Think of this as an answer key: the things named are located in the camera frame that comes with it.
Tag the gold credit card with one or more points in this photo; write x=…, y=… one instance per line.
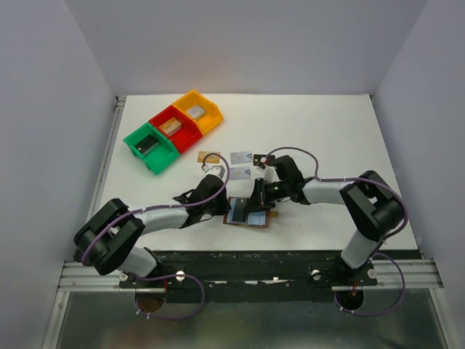
x=209, y=157

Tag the yellow plastic bin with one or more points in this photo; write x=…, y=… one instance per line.
x=213, y=117

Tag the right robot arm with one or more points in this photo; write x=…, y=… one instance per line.
x=373, y=206

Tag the brown leather card holder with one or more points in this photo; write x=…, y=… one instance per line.
x=255, y=220

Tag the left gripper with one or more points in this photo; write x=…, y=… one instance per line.
x=221, y=205

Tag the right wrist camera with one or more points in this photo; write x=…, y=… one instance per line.
x=267, y=171

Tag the red plastic bin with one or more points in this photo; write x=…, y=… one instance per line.
x=186, y=137

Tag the silver VIP credit card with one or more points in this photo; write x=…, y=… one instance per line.
x=243, y=157

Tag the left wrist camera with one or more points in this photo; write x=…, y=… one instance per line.
x=215, y=170

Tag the gold metal block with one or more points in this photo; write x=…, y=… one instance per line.
x=170, y=127

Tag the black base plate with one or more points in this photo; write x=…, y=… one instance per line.
x=255, y=276

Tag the black credit card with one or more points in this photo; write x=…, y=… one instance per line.
x=259, y=159
x=237, y=214

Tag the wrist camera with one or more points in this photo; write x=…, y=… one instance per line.
x=215, y=170
x=267, y=171

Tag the green plastic bin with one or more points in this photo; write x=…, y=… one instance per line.
x=160, y=158

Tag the dark metal block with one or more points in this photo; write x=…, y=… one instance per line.
x=147, y=144

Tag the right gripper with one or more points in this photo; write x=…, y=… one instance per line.
x=258, y=196

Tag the silver metal block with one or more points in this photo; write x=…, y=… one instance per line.
x=196, y=112

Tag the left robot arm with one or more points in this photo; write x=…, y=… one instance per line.
x=108, y=240

